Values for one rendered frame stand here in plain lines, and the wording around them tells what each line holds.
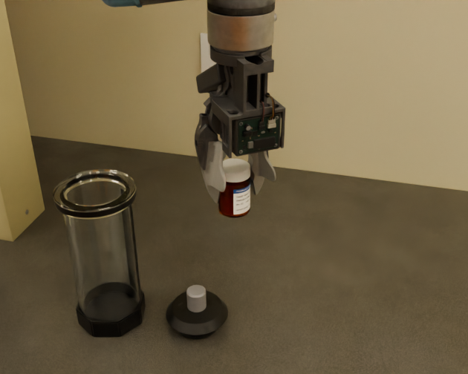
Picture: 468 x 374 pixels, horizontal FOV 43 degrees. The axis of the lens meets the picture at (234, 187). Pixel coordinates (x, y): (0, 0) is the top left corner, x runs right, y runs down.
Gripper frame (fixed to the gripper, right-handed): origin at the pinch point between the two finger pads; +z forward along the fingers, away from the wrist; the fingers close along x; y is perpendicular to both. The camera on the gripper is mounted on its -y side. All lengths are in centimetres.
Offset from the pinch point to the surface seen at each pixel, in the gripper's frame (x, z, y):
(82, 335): -22.4, 22.4, -3.6
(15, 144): -26.3, 5.8, -36.8
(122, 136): -2, 21, -65
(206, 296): -4.1, 18.8, -1.1
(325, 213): 26.7, 22.4, -18.9
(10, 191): -28.6, 13.1, -33.7
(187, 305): -7.4, 18.3, 0.3
